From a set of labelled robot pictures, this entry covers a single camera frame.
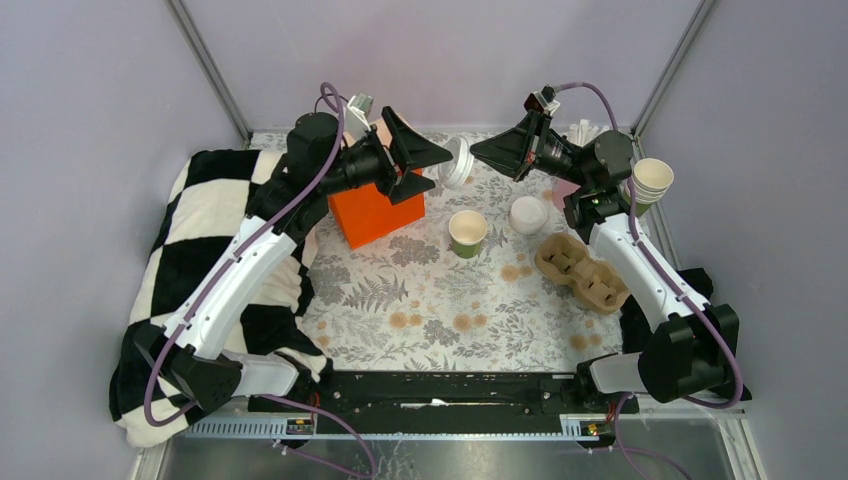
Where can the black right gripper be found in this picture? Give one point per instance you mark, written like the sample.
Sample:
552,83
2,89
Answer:
514,152

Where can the stack of white plastic lids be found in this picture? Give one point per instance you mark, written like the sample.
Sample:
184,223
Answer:
527,215

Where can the stack of green paper cups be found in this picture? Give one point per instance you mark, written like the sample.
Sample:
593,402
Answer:
650,180

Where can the bundle of white wrapped straws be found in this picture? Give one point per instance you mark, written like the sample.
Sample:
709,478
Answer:
584,132

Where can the green paper coffee cup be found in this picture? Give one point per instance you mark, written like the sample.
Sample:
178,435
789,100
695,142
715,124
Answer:
467,230

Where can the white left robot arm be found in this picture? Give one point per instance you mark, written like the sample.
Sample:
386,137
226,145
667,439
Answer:
324,157

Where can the black white checkered blanket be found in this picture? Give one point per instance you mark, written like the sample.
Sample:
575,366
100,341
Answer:
206,205

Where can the clear white plastic cup lid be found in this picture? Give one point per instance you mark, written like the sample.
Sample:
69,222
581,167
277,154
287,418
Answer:
453,174

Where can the black t-shirt with logo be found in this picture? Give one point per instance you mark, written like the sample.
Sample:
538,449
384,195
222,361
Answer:
684,344

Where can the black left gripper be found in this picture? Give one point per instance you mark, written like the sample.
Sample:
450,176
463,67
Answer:
409,150

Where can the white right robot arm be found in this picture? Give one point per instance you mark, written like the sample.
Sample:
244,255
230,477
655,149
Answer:
607,222

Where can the brown cardboard cup carrier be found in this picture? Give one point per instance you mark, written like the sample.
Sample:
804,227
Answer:
565,260

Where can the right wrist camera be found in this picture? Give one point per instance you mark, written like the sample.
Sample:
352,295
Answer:
543,101

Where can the orange paper gift bag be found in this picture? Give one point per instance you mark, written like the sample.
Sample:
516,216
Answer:
364,214

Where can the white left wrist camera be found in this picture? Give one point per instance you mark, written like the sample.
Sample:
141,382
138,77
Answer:
357,110

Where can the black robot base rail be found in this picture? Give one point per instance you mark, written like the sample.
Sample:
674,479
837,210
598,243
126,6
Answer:
465,404

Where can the floral patterned table mat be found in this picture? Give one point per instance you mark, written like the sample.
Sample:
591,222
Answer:
407,302

